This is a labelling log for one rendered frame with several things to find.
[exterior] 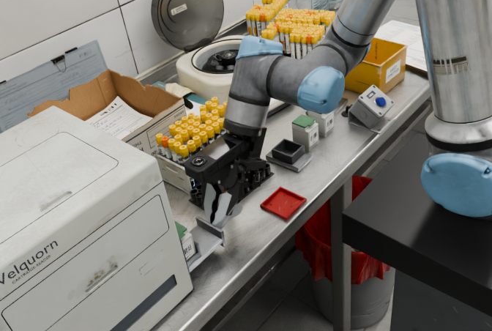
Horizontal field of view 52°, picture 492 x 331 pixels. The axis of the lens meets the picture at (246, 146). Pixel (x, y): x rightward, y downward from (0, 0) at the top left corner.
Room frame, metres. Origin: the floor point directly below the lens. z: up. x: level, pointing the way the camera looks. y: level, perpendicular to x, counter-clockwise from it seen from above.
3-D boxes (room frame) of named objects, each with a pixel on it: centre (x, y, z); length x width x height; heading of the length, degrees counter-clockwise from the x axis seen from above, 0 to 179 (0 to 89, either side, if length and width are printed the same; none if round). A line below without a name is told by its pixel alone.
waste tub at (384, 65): (1.18, -0.36, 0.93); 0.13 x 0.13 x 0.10; 42
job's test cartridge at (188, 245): (0.62, 0.14, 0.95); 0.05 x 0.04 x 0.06; 44
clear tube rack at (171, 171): (0.93, 0.09, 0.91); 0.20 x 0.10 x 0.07; 134
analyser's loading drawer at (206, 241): (0.60, 0.16, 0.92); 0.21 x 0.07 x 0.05; 134
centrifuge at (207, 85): (1.21, 0.00, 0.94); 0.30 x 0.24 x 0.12; 35
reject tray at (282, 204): (0.76, -0.06, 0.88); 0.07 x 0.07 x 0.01; 44
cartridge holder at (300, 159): (0.90, -0.09, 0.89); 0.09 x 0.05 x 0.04; 47
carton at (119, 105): (1.01, 0.31, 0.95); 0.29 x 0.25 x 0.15; 44
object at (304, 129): (0.95, -0.14, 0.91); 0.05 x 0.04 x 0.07; 44
